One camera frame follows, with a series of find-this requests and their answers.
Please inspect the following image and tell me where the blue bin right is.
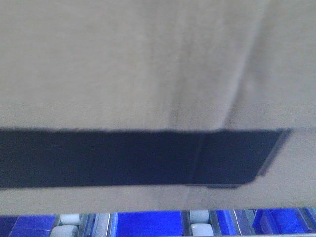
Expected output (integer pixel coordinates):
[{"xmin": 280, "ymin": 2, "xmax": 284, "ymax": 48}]
[{"xmin": 212, "ymin": 207, "xmax": 316, "ymax": 236}]

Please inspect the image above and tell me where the blue plastic crate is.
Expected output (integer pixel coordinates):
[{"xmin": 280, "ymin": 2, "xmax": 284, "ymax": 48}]
[{"xmin": 110, "ymin": 211, "xmax": 185, "ymax": 237}]

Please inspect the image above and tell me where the roller track rail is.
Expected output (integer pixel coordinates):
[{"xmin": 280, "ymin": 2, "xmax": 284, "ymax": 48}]
[
  {"xmin": 185, "ymin": 209, "xmax": 215, "ymax": 237},
  {"xmin": 49, "ymin": 213, "xmax": 111, "ymax": 237}
]

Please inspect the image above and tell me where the right roller track rail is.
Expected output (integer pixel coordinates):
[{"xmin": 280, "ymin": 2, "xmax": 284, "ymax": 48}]
[{"xmin": 185, "ymin": 209, "xmax": 215, "ymax": 237}]

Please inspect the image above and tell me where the left roller track rail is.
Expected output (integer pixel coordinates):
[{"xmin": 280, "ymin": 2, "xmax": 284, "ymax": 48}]
[{"xmin": 49, "ymin": 213, "xmax": 111, "ymax": 237}]

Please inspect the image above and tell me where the blue plastic bin left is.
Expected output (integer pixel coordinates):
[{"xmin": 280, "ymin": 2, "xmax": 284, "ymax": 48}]
[{"xmin": 0, "ymin": 215, "xmax": 57, "ymax": 237}]

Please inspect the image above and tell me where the brown cardboard box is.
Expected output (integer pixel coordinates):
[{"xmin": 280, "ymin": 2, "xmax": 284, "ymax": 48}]
[{"xmin": 0, "ymin": 0, "xmax": 316, "ymax": 215}]

